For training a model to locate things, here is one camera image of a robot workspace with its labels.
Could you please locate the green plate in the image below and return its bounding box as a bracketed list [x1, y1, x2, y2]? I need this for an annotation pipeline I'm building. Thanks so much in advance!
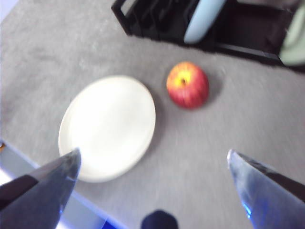
[278, 4, 305, 67]

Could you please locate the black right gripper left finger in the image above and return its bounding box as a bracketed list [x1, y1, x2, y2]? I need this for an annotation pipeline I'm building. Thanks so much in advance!
[0, 147, 82, 229]

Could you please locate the black plate rack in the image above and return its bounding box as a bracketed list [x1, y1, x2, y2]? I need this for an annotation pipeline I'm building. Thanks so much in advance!
[111, 0, 305, 72]

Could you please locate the pale yellow plate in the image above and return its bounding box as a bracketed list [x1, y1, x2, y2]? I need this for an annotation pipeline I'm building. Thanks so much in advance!
[58, 75, 157, 184]

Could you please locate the blue plate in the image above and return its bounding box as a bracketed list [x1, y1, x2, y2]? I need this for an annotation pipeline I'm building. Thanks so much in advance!
[183, 0, 226, 44]

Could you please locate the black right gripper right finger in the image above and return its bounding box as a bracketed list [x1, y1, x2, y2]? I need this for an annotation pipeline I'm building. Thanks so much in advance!
[227, 149, 305, 229]

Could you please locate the red yellow apple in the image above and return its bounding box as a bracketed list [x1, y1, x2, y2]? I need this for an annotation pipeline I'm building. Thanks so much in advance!
[166, 61, 210, 110]

